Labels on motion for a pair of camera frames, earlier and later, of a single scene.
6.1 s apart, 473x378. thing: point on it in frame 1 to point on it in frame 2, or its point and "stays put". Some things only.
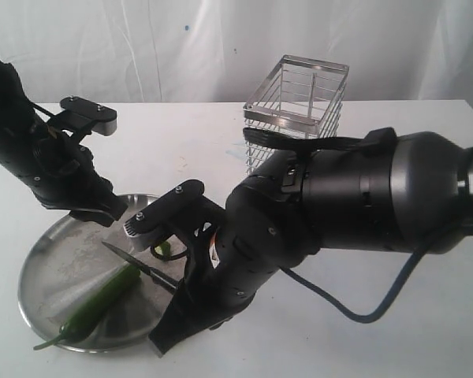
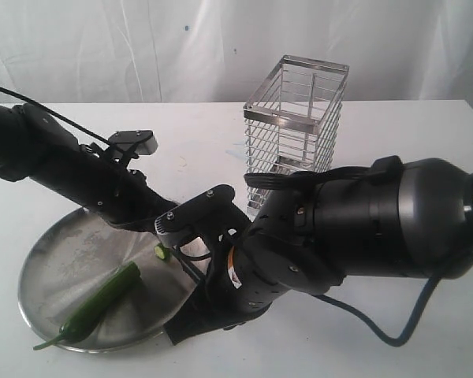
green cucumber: x=98 y=309 stays put
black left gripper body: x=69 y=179 to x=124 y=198
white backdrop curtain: x=222 y=51 stays put
